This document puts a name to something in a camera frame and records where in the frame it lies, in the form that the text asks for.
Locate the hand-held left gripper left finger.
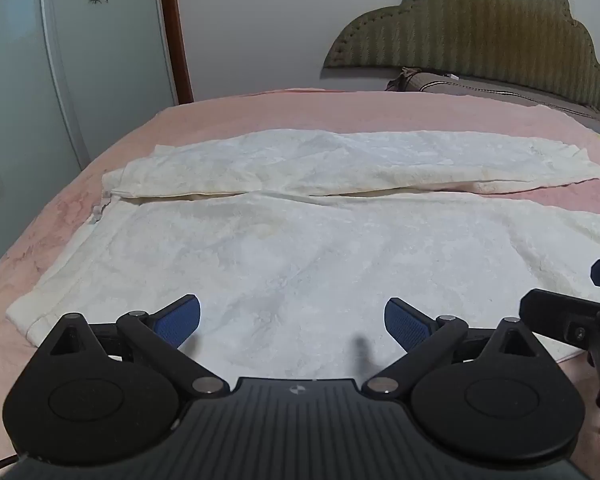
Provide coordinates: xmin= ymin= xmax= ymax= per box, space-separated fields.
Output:
xmin=36 ymin=294 xmax=229 ymax=402

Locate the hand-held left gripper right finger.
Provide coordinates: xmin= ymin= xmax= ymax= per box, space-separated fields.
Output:
xmin=362 ymin=297 xmax=548 ymax=398

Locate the white blanket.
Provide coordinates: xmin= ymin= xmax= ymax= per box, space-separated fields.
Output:
xmin=5 ymin=129 xmax=600 ymax=381

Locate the pink bed blanket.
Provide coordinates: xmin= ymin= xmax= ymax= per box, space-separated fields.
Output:
xmin=0 ymin=87 xmax=600 ymax=480

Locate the brown grey pillow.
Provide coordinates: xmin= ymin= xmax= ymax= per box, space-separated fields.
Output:
xmin=385 ymin=66 xmax=600 ymax=120

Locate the flower print sliding door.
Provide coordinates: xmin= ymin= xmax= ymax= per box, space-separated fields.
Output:
xmin=0 ymin=0 xmax=83 ymax=286
xmin=42 ymin=0 xmax=181 ymax=171

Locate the olive green padded headboard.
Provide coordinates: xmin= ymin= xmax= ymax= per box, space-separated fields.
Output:
xmin=322 ymin=0 xmax=600 ymax=116

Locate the brown wooden door frame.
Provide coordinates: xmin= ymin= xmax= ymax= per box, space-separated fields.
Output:
xmin=157 ymin=0 xmax=195 ymax=104

